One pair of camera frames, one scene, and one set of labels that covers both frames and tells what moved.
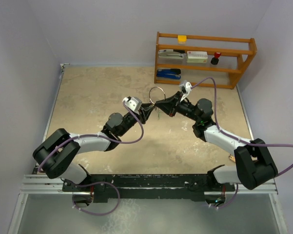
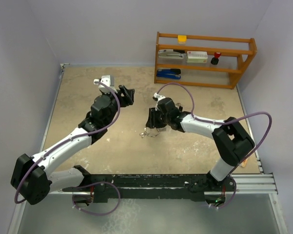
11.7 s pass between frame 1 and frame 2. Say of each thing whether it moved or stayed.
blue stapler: stayed
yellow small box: stayed
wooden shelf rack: stayed
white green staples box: stayed
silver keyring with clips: moved
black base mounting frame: stayed
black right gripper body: moved
